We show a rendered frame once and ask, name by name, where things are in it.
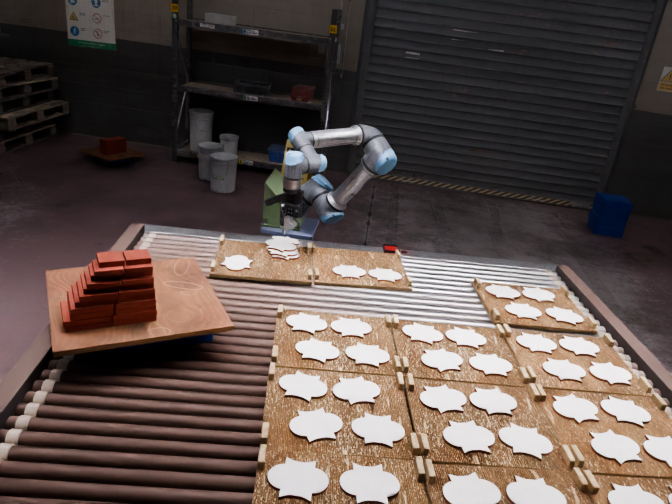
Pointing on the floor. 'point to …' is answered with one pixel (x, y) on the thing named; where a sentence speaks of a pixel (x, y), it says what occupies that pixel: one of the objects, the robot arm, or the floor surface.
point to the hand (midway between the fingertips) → (282, 230)
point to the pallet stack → (28, 122)
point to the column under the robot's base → (296, 231)
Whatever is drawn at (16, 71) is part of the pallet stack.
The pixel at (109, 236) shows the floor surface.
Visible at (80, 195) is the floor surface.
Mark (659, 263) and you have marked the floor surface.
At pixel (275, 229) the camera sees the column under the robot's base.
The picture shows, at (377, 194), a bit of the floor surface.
